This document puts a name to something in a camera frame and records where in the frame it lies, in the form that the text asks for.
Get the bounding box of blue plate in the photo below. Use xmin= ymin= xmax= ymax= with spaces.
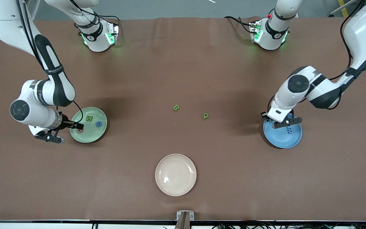
xmin=263 ymin=111 xmax=303 ymax=149

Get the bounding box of light green plate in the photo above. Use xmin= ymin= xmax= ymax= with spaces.
xmin=70 ymin=107 xmax=108 ymax=143

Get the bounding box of brown table mat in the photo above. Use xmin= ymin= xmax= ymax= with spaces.
xmin=0 ymin=16 xmax=366 ymax=222

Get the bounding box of beige plate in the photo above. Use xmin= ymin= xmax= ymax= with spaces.
xmin=155 ymin=154 xmax=197 ymax=197

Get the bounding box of black base cable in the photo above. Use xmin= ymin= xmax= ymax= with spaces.
xmin=224 ymin=15 xmax=253 ymax=34
xmin=73 ymin=0 xmax=120 ymax=29

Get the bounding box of black cable tangle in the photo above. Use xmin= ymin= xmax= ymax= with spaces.
xmin=212 ymin=221 xmax=366 ymax=229

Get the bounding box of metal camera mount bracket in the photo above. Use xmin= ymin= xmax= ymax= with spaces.
xmin=176 ymin=211 xmax=195 ymax=229

